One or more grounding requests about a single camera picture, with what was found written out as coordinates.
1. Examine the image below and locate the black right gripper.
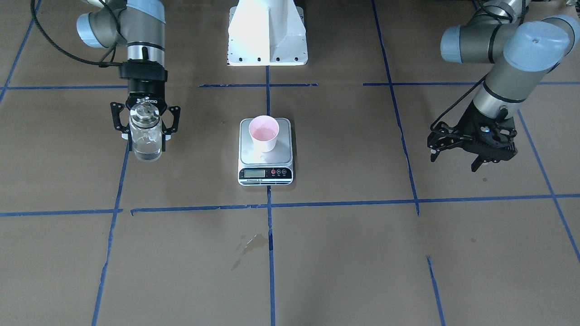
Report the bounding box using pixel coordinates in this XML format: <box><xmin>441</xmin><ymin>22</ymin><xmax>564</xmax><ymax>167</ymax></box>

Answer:
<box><xmin>110</xmin><ymin>61</ymin><xmax>182</xmax><ymax>140</ymax></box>

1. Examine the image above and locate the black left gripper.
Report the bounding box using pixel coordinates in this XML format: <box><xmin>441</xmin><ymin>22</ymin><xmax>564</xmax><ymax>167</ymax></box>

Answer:
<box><xmin>427</xmin><ymin>104</ymin><xmax>518</xmax><ymax>173</ymax></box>

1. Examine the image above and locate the glass sauce bottle steel cap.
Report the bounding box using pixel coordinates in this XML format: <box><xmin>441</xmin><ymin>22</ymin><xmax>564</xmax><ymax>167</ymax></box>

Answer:
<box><xmin>129</xmin><ymin>101</ymin><xmax>162</xmax><ymax>162</ymax></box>

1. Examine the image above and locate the pink cup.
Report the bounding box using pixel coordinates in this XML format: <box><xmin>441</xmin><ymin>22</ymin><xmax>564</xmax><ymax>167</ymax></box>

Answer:
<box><xmin>248</xmin><ymin>115</ymin><xmax>280</xmax><ymax>153</ymax></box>

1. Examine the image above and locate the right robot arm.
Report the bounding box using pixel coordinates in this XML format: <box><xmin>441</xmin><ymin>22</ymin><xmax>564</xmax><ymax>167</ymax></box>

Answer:
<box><xmin>29</xmin><ymin>0</ymin><xmax>180</xmax><ymax>140</ymax></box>

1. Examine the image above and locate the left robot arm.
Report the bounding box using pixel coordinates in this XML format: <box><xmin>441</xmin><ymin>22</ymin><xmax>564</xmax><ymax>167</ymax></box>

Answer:
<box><xmin>427</xmin><ymin>0</ymin><xmax>579</xmax><ymax>172</ymax></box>

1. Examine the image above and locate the digital kitchen scale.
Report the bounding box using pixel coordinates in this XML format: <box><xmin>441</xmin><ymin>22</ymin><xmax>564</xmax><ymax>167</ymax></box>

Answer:
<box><xmin>237</xmin><ymin>118</ymin><xmax>294</xmax><ymax>186</ymax></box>

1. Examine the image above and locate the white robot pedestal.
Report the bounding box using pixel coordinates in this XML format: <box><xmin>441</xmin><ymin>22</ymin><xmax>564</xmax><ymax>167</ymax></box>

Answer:
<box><xmin>227</xmin><ymin>0</ymin><xmax>309</xmax><ymax>67</ymax></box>

